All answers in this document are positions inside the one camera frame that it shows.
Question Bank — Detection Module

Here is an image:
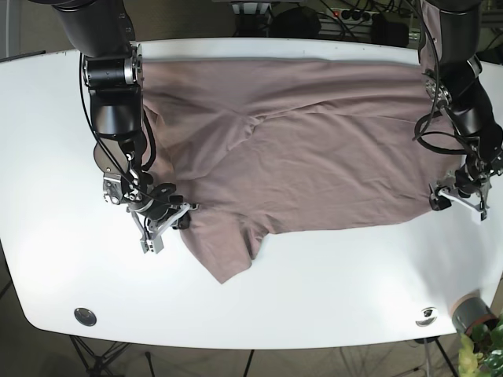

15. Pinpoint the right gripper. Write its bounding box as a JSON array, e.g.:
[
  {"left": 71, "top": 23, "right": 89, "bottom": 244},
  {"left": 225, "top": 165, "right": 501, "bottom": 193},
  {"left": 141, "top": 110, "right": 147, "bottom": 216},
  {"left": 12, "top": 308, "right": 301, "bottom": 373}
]
[{"left": 103, "top": 172, "right": 197, "bottom": 254}]

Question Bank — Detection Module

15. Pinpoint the left metal table grommet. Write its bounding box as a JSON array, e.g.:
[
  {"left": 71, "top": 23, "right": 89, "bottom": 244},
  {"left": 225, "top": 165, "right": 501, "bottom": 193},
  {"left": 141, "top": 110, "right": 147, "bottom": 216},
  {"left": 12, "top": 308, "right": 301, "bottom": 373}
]
[{"left": 74, "top": 307, "right": 97, "bottom": 327}]

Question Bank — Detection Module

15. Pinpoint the pink T-shirt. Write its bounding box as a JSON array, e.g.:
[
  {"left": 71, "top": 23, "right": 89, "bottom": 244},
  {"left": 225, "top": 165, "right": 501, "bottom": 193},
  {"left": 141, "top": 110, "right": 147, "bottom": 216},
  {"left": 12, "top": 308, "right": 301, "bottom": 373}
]
[{"left": 143, "top": 59, "right": 461, "bottom": 283}]

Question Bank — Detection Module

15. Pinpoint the metal table grommet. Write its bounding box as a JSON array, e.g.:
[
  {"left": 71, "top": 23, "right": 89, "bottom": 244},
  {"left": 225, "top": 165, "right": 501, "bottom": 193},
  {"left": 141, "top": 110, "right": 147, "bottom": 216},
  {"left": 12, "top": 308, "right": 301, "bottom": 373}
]
[
  {"left": 415, "top": 306, "right": 439, "bottom": 328},
  {"left": 74, "top": 307, "right": 97, "bottom": 327}
]

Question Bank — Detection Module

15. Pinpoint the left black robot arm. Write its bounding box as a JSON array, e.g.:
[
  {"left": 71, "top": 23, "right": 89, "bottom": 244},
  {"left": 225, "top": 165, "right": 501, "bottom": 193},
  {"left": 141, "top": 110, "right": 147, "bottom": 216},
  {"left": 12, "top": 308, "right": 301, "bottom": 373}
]
[{"left": 413, "top": 1, "right": 502, "bottom": 222}]

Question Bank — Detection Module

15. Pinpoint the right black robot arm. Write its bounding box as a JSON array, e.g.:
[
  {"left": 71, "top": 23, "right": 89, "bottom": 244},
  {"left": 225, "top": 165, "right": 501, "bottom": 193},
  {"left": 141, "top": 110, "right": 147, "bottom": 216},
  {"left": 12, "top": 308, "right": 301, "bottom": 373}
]
[{"left": 49, "top": 1, "right": 197, "bottom": 253}]

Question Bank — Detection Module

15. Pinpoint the green plant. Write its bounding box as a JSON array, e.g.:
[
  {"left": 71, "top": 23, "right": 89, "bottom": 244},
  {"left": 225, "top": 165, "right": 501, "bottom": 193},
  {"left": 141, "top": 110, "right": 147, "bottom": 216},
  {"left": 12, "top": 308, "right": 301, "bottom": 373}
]
[{"left": 458, "top": 317, "right": 502, "bottom": 377}]

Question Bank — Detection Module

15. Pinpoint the right metal table grommet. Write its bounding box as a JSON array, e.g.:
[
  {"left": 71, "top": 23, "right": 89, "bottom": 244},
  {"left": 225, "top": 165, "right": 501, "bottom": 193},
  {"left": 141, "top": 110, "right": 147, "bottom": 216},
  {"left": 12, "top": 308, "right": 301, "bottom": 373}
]
[{"left": 415, "top": 306, "right": 439, "bottom": 328}]

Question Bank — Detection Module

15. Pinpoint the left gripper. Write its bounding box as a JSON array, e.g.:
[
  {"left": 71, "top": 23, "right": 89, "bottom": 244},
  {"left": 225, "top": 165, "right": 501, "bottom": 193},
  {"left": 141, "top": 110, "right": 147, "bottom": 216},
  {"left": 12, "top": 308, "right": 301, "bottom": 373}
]
[{"left": 429, "top": 153, "right": 502, "bottom": 225}]

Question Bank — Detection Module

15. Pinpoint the grey plant pot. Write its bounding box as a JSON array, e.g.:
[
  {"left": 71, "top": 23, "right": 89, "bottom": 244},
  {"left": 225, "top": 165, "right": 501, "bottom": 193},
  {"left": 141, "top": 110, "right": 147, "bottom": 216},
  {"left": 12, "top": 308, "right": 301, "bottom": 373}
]
[{"left": 450, "top": 291, "right": 498, "bottom": 335}]

